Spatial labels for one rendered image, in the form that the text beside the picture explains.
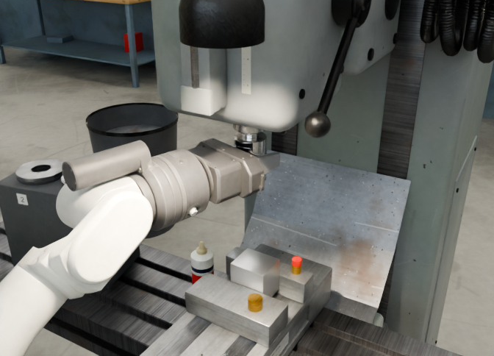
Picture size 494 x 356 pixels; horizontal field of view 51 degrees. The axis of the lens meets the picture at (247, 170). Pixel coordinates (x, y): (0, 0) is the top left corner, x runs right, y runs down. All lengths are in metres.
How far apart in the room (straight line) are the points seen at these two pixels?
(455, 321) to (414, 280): 1.30
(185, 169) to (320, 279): 0.38
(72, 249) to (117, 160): 0.11
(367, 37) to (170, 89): 0.28
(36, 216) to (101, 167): 0.45
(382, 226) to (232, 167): 0.49
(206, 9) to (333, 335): 0.65
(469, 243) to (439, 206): 1.95
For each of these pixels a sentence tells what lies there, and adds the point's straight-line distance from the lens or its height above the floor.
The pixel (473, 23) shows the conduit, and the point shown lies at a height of 1.41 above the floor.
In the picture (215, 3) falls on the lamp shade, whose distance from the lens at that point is 0.42.
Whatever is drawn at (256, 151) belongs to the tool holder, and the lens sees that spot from 0.72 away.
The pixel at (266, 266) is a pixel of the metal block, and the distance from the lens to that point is 0.82.
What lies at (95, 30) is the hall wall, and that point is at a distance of 6.91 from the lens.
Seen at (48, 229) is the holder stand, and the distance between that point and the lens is 1.04.
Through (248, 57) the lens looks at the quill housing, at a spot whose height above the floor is 1.40.
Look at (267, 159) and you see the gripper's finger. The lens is 0.72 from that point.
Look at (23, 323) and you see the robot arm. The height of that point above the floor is 1.18.
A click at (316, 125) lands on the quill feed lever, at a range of 0.59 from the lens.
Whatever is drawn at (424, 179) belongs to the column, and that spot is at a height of 1.08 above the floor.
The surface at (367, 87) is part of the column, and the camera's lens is 1.05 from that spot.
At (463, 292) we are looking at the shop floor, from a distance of 2.67.
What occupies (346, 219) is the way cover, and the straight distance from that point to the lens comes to 1.10.
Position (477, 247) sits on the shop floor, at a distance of 3.02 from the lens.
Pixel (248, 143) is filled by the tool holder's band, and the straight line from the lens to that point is 0.71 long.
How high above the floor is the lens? 1.54
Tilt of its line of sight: 25 degrees down
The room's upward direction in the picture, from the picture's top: straight up
